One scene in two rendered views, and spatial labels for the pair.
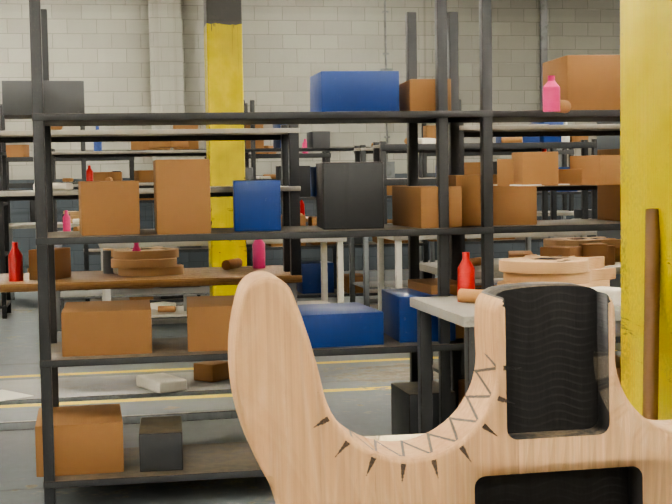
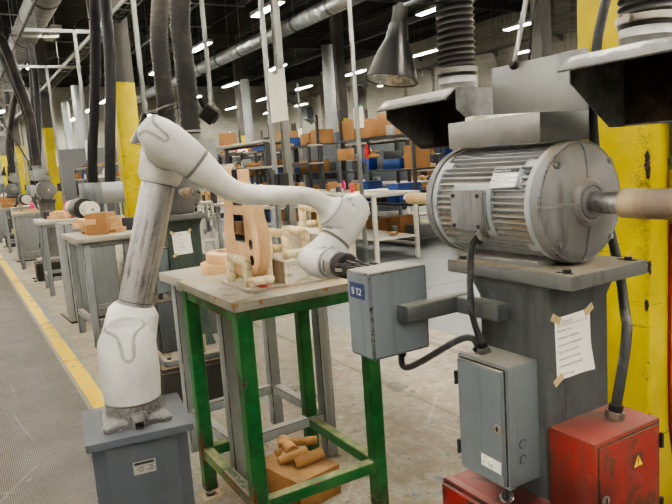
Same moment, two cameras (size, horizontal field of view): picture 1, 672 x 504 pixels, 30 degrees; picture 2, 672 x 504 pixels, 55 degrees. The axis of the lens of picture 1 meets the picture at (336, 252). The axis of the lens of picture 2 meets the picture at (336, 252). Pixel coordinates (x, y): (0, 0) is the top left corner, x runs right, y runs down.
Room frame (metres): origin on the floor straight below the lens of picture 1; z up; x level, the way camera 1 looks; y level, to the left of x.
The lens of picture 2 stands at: (0.19, -2.46, 1.37)
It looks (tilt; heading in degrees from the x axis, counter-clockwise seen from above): 8 degrees down; 71
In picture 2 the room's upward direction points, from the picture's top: 4 degrees counter-clockwise
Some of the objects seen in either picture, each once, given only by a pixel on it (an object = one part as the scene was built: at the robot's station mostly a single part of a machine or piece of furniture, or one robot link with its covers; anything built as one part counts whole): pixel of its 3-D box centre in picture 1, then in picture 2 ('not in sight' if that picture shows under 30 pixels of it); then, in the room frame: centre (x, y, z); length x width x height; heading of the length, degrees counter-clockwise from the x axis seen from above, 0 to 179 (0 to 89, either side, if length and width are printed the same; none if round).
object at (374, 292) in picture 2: not in sight; (415, 323); (0.82, -1.17, 0.99); 0.24 x 0.21 x 0.26; 101
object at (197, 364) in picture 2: not in sight; (200, 393); (0.48, 0.18, 0.45); 0.05 x 0.05 x 0.90; 11
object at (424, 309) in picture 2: not in sight; (435, 306); (0.88, -1.16, 1.02); 0.19 x 0.04 x 0.04; 11
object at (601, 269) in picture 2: not in sight; (541, 264); (1.09, -1.28, 1.11); 0.36 x 0.24 x 0.04; 101
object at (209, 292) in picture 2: not in sight; (281, 372); (0.78, -0.04, 0.55); 0.62 x 0.58 x 0.76; 101
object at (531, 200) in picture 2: not in sight; (514, 201); (1.07, -1.21, 1.25); 0.41 x 0.27 x 0.26; 101
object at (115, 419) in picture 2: not in sight; (135, 409); (0.21, -0.65, 0.73); 0.22 x 0.18 x 0.06; 93
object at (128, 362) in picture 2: not in sight; (128, 358); (0.20, -0.62, 0.87); 0.18 x 0.16 x 0.22; 90
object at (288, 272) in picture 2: not in sight; (288, 267); (0.83, -0.08, 0.98); 0.27 x 0.16 x 0.09; 101
